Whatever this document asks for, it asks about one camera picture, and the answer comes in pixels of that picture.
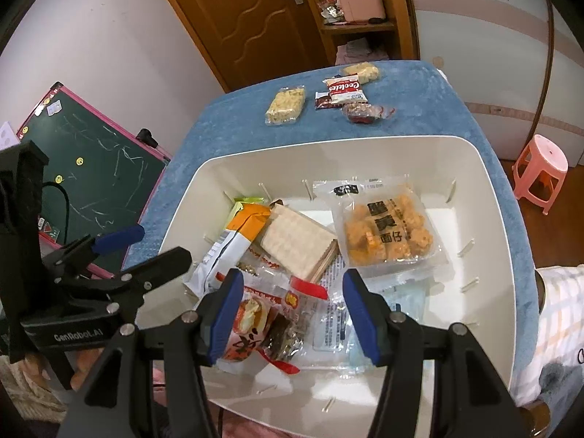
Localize shiny foil wrappers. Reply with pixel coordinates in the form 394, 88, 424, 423
318, 0, 345, 26

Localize orange white snack packet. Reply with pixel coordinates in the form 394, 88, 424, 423
185, 203, 272, 295

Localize beige wafer pack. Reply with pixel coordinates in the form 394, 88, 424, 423
258, 203, 339, 284

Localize folded pink clothes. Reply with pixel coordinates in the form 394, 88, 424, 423
335, 39, 388, 65

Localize green chalkboard pink frame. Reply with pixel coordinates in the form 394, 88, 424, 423
16, 82, 172, 281

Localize beige fluffy cloth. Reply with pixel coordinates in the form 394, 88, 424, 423
0, 356, 74, 420

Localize pink plastic stool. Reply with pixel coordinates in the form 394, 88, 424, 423
513, 134, 569, 216

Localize clear red snack packet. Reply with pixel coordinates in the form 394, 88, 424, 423
262, 276, 329, 375

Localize clear red date packet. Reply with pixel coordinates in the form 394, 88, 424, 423
342, 103, 397, 125

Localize white checked quilt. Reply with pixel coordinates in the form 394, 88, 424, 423
513, 265, 584, 407

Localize red white cookie packet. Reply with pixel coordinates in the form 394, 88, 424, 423
323, 75, 368, 105

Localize yellow cracker pack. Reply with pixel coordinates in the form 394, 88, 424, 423
265, 87, 306, 126
342, 62, 380, 85

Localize large clear white bag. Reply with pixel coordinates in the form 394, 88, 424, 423
310, 251, 439, 372

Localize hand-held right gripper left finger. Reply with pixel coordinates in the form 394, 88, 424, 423
55, 268, 246, 438

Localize clear fried snack pack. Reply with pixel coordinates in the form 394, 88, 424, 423
312, 174, 450, 279

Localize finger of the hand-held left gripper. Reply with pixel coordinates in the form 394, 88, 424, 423
42, 225, 146, 281
54, 246, 192, 312

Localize blue table cloth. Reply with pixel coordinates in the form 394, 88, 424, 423
121, 59, 537, 420

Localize pale blue wardrobe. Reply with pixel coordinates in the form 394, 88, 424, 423
401, 0, 584, 165

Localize white plastic bin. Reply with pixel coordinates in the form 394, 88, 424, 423
155, 136, 521, 432

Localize wooden corner shelf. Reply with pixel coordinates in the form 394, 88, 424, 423
296, 0, 420, 67

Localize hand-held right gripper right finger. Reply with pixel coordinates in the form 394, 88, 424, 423
342, 268, 530, 438

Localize brown wooden door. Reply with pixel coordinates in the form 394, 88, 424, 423
146, 0, 338, 94

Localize green candy packet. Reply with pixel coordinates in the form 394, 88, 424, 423
234, 196, 268, 215

